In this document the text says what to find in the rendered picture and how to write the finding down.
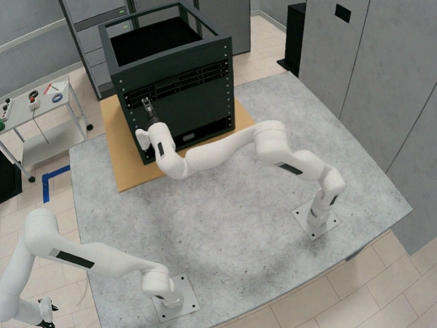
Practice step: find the tan flat board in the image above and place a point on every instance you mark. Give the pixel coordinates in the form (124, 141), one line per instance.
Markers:
(128, 166)

